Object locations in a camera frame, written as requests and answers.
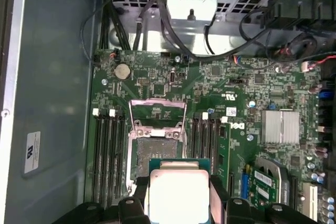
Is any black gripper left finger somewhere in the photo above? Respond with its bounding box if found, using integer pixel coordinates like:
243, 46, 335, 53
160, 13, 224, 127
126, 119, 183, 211
51, 176, 152, 224

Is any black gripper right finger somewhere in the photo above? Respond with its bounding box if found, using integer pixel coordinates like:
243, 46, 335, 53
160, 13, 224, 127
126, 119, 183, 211
209, 175, 316, 224

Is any silver CPU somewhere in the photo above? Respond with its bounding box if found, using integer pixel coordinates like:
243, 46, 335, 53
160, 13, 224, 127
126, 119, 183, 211
145, 158, 212, 224

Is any metal socket cover frame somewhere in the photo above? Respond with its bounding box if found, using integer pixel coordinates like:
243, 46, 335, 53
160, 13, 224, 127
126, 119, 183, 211
129, 98, 188, 132

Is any black expansion slot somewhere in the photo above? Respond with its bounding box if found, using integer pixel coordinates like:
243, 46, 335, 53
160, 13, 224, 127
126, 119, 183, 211
228, 173, 236, 198
290, 175, 299, 204

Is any blue expansion slot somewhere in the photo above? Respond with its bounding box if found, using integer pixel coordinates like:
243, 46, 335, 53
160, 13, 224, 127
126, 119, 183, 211
240, 166, 250, 200

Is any RAM slot with black latch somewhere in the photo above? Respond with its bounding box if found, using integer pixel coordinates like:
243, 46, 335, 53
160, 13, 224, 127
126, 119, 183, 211
101, 113, 110, 208
208, 113, 217, 175
191, 112, 201, 159
117, 113, 126, 198

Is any CPU socket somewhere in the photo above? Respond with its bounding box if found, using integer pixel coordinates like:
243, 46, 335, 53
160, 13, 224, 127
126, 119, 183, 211
127, 126, 189, 190

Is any white expansion slot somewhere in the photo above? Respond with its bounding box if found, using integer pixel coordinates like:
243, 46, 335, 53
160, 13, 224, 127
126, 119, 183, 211
301, 182, 320, 222

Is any green expansion card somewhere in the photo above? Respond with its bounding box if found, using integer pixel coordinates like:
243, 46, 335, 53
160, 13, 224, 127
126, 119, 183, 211
246, 157, 291, 209

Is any green RAM stick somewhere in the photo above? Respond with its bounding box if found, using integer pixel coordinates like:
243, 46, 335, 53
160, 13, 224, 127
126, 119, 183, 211
216, 123, 232, 183

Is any silver finned chipset heatsink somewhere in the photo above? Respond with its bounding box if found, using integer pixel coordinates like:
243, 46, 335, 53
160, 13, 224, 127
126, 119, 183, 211
261, 110, 300, 145

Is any white label on case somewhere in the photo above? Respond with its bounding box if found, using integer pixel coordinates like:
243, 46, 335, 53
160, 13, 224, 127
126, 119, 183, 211
23, 131, 42, 175

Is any green motherboard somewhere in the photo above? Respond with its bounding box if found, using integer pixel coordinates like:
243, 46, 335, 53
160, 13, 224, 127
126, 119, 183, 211
83, 48, 336, 224

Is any round silver coin battery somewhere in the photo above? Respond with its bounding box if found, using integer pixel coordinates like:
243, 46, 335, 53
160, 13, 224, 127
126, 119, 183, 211
114, 63, 131, 80

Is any small black round speaker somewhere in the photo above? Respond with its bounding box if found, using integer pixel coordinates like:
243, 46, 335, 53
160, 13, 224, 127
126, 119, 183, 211
283, 34, 318, 61

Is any black ribbed plastic housing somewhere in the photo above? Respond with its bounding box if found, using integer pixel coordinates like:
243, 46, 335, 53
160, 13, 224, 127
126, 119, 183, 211
264, 0, 336, 32

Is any silver perforated disk bay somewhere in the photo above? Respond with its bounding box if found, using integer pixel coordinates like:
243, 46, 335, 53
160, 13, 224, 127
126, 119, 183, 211
96, 0, 289, 54

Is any thin wire locking lever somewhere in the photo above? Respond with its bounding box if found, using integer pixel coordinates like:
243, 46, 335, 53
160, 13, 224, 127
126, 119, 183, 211
180, 129, 189, 159

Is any white connector with red wire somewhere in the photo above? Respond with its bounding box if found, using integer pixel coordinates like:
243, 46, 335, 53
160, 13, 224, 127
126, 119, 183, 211
301, 60, 316, 72

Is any black disk wire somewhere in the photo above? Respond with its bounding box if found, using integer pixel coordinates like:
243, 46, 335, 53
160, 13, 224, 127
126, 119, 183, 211
156, 0, 271, 59

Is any flat black wire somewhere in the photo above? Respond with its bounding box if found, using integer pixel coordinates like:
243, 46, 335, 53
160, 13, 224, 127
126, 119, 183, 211
132, 0, 161, 51

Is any thick black wire bundle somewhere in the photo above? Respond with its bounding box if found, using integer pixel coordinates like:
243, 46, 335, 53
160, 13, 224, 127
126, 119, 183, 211
101, 0, 129, 51

